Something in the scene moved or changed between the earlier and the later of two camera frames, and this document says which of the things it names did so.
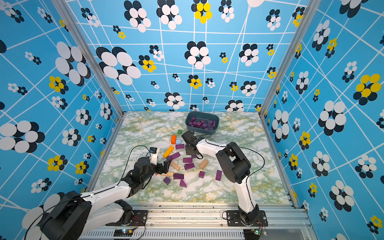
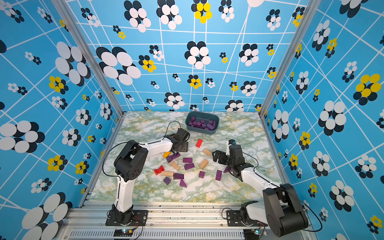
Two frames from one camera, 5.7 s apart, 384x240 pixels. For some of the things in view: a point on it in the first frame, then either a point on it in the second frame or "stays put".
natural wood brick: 168,174 stays put
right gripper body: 188,148 to 231,163
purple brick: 173,156 stays put
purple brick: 218,175 stays put
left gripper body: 153,169 to 184,146
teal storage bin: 202,122 stays put
